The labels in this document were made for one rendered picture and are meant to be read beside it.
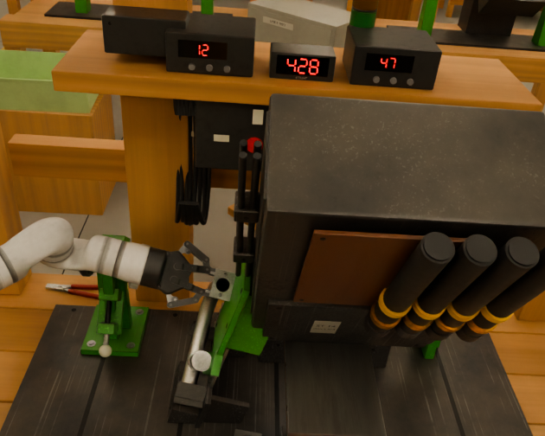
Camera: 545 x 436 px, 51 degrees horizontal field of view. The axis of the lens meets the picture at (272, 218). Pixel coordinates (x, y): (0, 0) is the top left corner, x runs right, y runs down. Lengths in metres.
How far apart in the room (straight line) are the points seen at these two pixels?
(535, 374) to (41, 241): 1.16
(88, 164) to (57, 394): 0.52
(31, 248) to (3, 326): 0.51
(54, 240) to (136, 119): 0.33
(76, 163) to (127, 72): 0.40
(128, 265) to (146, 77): 0.34
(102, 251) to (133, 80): 0.31
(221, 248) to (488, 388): 1.99
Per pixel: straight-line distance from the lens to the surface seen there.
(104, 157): 1.43
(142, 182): 1.33
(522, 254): 0.70
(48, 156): 1.47
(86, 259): 1.10
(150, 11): 1.15
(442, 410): 1.38
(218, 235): 3.25
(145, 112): 1.25
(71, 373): 1.39
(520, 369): 1.57
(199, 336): 1.23
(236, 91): 1.08
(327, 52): 1.11
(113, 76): 1.10
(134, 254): 1.09
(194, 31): 1.09
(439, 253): 0.66
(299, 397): 1.03
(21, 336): 1.53
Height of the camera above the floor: 1.93
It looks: 34 degrees down
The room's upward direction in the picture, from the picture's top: 5 degrees clockwise
